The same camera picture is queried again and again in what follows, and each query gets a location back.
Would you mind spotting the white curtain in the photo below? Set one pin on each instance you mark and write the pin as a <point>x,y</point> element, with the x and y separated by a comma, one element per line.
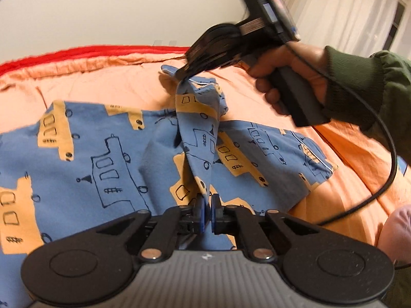
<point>340,9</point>

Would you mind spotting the white wall outlet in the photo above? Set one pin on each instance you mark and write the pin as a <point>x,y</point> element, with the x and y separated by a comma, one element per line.
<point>172,43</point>
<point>157,43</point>

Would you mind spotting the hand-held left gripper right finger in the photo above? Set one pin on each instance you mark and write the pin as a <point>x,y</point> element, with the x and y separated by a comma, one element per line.
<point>214,214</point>

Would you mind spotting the dark window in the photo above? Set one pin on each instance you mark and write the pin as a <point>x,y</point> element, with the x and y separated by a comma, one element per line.
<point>395,22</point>

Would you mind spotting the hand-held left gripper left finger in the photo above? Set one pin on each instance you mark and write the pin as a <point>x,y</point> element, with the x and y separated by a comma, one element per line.
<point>201,214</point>

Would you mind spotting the blue printed pants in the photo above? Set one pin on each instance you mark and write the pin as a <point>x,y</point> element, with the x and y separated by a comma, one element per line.
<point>106,154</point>

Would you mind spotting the person's right forearm green sleeve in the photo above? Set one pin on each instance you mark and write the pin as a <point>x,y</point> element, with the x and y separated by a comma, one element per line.
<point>362,86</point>

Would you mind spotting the red blanket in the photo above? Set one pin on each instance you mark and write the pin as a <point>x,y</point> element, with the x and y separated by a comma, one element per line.
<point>64,57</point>

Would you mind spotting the person's right hand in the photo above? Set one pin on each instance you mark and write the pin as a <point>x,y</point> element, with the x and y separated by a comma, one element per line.
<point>301,61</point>

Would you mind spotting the orange duvet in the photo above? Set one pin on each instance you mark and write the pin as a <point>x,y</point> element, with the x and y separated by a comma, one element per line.
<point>350,166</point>

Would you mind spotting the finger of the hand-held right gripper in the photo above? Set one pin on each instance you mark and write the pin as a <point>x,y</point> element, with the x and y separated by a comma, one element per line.
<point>215,38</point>
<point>212,64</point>

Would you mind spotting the pink cloth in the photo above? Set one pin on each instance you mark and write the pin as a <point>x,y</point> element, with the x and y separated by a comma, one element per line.
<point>398,234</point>

